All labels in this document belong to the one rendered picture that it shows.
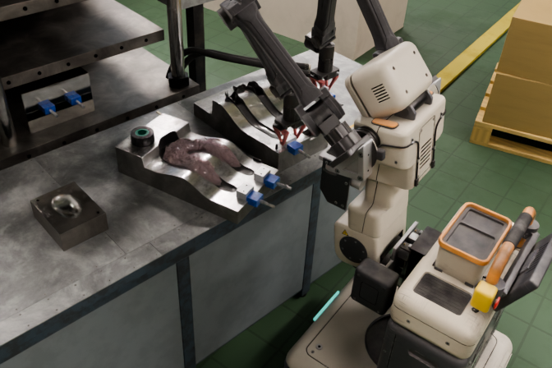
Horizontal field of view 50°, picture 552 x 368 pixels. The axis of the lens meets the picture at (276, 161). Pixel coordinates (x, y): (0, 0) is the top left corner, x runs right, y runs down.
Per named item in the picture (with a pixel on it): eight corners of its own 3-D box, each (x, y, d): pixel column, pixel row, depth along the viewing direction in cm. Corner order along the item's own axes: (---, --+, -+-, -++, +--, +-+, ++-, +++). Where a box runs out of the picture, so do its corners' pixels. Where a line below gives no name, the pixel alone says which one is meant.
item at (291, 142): (314, 161, 207) (315, 149, 204) (304, 166, 204) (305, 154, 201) (288, 144, 215) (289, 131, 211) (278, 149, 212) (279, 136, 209)
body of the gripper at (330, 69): (309, 75, 224) (310, 57, 220) (327, 66, 230) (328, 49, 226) (321, 80, 220) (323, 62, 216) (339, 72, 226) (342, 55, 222)
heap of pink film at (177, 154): (245, 162, 205) (245, 144, 201) (215, 190, 193) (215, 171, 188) (185, 139, 215) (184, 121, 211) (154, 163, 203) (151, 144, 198)
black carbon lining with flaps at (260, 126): (306, 131, 221) (308, 109, 216) (274, 146, 212) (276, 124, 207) (246, 94, 241) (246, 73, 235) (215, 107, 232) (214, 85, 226)
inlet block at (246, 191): (278, 209, 191) (278, 196, 188) (270, 218, 188) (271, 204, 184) (244, 195, 196) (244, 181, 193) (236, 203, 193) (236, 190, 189)
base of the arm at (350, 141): (351, 155, 152) (374, 135, 160) (331, 131, 152) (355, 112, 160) (331, 168, 158) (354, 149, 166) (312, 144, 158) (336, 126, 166)
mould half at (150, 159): (278, 181, 207) (279, 156, 200) (237, 224, 189) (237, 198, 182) (165, 137, 226) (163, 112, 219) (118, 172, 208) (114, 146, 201)
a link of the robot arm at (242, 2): (214, 2, 151) (246, -23, 151) (215, 9, 165) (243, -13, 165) (319, 138, 158) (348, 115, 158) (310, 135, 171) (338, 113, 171)
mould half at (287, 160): (327, 147, 225) (330, 117, 217) (277, 173, 211) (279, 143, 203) (242, 94, 254) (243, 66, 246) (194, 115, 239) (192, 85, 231)
